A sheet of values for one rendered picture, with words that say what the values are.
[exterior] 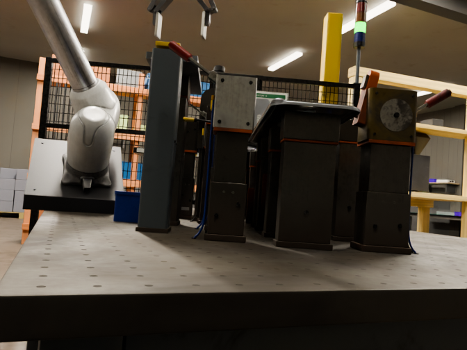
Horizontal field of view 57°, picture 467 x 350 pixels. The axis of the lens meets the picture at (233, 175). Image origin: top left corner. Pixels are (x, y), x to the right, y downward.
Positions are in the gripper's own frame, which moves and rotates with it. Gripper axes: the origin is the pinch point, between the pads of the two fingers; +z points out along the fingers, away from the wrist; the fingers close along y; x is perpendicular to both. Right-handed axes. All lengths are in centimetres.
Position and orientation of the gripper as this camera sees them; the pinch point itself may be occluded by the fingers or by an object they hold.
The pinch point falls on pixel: (180, 34)
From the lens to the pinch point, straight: 127.5
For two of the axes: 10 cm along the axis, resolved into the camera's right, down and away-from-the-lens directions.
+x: 2.0, 0.7, 9.8
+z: -0.8, 10.0, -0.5
